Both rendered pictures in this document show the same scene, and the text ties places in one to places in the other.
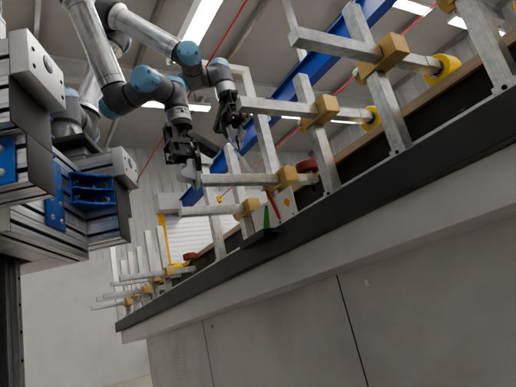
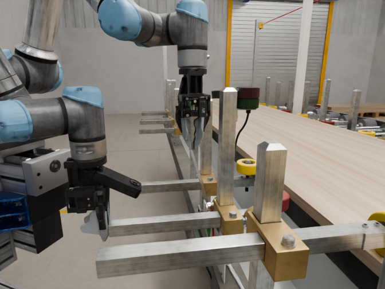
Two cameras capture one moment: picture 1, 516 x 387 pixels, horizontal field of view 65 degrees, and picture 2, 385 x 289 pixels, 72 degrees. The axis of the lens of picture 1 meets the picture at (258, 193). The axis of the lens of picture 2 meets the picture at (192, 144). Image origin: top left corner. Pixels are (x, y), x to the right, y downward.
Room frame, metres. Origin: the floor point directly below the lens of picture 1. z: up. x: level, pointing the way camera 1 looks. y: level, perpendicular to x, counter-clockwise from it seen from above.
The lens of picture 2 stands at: (0.66, -0.26, 1.21)
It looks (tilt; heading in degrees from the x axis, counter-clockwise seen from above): 15 degrees down; 25
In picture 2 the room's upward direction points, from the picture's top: straight up
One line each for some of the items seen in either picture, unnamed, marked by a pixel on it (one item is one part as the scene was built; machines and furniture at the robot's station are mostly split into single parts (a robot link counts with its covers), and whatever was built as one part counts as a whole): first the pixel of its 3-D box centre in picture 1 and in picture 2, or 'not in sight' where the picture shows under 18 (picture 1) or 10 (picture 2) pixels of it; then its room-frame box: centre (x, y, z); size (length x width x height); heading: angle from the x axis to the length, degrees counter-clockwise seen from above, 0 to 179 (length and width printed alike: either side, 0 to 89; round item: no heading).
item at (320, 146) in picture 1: (319, 144); (262, 270); (1.08, -0.21, 0.86); 0.03 x 0.03 x 0.48; 34
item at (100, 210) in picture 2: (194, 158); (101, 210); (1.07, 0.15, 0.91); 0.05 x 0.02 x 0.09; 34
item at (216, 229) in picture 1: (212, 213); (193, 137); (1.71, 0.22, 0.93); 0.05 x 0.04 x 0.45; 34
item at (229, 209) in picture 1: (236, 210); (192, 184); (1.43, 0.09, 0.83); 0.43 x 0.03 x 0.04; 124
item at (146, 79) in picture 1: (147, 86); (28, 118); (0.99, 0.24, 1.12); 0.11 x 0.11 x 0.08; 66
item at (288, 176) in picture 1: (280, 181); (227, 214); (1.27, -0.08, 0.85); 0.13 x 0.06 x 0.05; 34
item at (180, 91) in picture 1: (173, 96); (83, 113); (1.07, 0.18, 1.13); 0.09 x 0.08 x 0.11; 156
